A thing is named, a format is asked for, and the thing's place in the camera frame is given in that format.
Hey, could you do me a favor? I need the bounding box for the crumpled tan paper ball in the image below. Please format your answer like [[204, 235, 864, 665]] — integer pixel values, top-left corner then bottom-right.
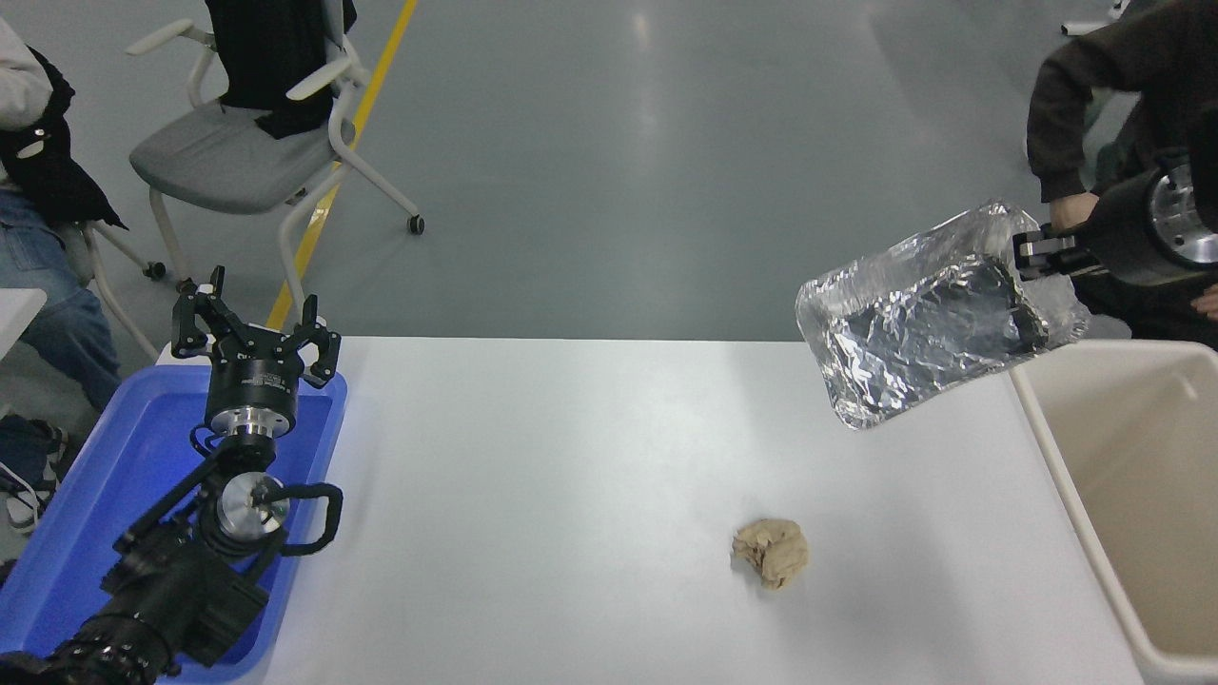
[[731, 519, 811, 591]]

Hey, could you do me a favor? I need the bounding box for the blue plastic tray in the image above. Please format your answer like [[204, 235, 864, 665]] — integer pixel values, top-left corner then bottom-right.
[[0, 364, 348, 684]]

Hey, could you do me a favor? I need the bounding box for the person's right hand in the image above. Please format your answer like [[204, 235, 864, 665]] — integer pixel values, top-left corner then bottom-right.
[[1050, 192, 1102, 232]]

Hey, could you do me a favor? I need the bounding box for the grey white office chair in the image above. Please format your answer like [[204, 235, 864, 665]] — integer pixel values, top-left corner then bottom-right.
[[124, 0, 426, 324]]

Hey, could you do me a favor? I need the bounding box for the silver foil plate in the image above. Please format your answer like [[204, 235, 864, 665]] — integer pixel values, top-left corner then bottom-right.
[[796, 200, 1092, 431]]

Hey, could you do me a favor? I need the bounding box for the white desk corner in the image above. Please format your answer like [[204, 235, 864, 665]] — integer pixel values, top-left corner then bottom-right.
[[0, 288, 47, 358]]

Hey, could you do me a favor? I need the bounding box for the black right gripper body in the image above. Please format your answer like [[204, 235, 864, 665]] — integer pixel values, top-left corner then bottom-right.
[[1079, 168, 1168, 287]]

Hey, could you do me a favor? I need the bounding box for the black garment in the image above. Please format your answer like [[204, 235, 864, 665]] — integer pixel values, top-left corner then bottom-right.
[[203, 0, 358, 141]]

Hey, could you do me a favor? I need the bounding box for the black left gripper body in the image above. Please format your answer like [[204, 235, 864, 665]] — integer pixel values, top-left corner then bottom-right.
[[205, 323, 310, 414]]

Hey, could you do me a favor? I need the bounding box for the large pale dustbin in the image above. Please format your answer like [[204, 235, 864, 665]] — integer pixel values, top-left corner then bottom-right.
[[1009, 340, 1218, 685]]

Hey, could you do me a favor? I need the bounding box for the white chair with casters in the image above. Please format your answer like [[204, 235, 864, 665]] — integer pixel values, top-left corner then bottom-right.
[[81, 221, 167, 362]]

